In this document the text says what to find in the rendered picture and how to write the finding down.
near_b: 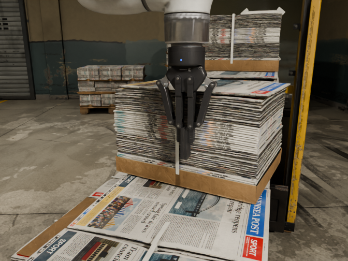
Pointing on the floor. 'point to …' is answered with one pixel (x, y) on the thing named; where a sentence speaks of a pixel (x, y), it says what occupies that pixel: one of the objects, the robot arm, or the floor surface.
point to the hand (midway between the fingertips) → (185, 142)
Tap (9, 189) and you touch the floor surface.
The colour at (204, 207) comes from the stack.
